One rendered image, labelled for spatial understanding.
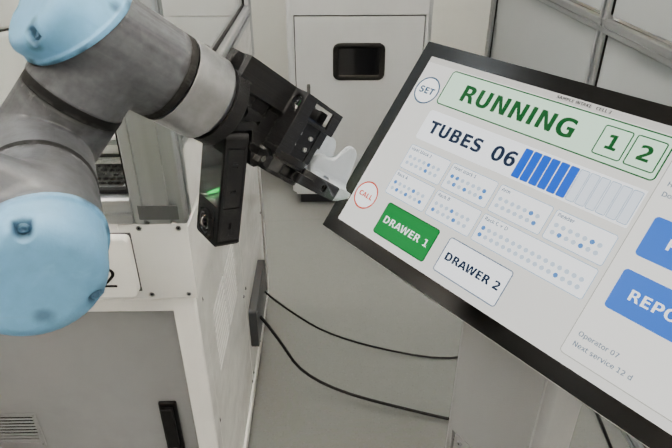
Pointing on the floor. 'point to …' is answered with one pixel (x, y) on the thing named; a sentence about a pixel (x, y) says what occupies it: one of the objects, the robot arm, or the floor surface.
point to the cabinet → (149, 361)
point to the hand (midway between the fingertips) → (336, 196)
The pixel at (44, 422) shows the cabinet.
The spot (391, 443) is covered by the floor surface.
